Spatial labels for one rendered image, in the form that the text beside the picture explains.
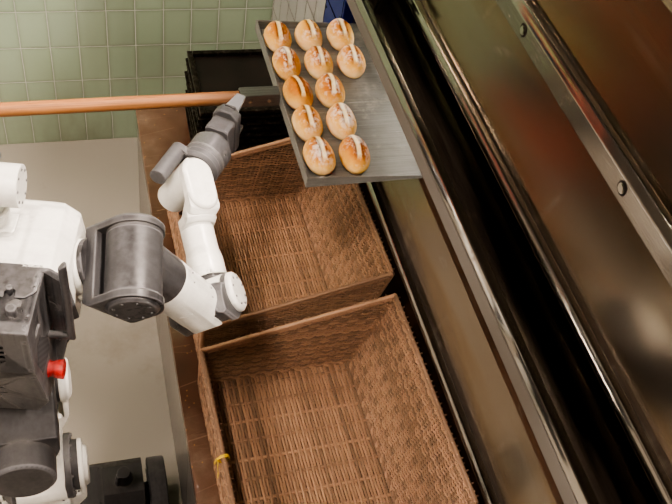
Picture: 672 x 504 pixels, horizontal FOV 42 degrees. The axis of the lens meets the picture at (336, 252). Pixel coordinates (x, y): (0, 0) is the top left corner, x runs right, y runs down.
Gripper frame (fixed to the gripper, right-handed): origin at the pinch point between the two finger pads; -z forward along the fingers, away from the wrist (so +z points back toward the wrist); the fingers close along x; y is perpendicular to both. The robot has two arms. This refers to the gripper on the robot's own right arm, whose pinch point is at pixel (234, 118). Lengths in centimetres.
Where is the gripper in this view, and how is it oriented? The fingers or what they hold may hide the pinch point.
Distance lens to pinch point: 193.4
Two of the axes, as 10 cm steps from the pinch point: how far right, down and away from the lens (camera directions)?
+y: -9.3, -3.5, 1.3
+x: 1.4, -6.5, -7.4
